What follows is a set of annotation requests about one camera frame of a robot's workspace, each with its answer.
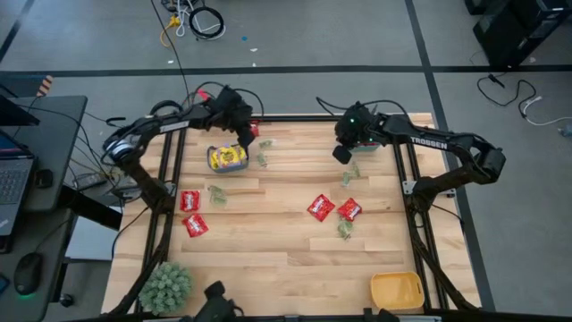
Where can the light teal plastic bin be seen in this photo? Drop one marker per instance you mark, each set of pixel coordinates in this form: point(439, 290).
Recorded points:
point(368, 147)

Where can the small black mouse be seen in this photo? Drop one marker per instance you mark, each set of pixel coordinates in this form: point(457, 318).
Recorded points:
point(44, 178)

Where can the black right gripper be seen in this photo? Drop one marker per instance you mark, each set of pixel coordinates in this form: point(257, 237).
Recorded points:
point(342, 155)

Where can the black computer tower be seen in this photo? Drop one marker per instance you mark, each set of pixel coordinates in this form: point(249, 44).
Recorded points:
point(523, 27)

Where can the grey blue plug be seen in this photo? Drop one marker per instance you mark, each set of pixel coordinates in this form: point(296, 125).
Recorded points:
point(566, 130)

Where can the black computer mouse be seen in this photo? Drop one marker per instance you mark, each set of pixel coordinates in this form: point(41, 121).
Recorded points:
point(27, 270)

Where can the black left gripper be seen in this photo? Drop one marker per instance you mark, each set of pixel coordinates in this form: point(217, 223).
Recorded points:
point(230, 112)

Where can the yellow plastic bin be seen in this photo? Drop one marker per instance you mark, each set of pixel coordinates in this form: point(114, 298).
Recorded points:
point(397, 291)

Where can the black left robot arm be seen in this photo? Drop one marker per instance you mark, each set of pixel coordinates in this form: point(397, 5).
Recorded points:
point(196, 116)

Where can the black caster wheel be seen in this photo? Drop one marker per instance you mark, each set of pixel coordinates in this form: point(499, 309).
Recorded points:
point(67, 300)

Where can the clear green candy pack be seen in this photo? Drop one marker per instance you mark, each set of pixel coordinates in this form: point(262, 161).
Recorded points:
point(265, 143)
point(347, 178)
point(217, 196)
point(345, 228)
point(355, 170)
point(262, 159)

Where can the black aluminium table frame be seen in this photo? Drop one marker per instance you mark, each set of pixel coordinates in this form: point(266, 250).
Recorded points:
point(290, 118)

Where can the yellow purple candy pack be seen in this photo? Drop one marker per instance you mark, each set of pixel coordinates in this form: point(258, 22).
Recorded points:
point(230, 155)

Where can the grey laptop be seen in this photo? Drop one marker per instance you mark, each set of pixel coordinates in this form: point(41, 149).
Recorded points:
point(13, 188)

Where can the dark teal plastic bin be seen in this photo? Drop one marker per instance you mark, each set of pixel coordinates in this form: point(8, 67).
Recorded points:
point(225, 169)

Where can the green artificial plant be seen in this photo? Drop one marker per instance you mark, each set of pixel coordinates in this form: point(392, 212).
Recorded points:
point(166, 288)

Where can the black desk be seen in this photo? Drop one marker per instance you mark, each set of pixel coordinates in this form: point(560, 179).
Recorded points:
point(58, 134)

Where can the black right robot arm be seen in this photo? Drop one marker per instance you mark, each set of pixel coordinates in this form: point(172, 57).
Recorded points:
point(465, 147)

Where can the black monitor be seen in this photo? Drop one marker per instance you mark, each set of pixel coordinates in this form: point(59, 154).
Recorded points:
point(15, 114)

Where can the black floor tape strip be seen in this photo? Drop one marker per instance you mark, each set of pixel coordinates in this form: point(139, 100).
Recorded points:
point(313, 70)
point(418, 36)
point(18, 27)

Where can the red candy pack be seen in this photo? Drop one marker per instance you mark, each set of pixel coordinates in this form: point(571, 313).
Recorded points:
point(321, 207)
point(190, 200)
point(255, 129)
point(195, 225)
point(349, 209)

